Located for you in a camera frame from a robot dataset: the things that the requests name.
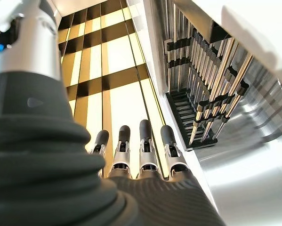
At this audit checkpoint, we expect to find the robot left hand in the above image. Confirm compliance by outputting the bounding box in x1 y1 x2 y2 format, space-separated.
0 0 226 226

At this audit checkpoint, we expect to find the black dish rack with rods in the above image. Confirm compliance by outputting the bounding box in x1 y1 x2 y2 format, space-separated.
163 22 254 149

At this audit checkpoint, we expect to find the stainless steel sink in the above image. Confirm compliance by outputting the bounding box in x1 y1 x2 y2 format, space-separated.
143 0 282 226

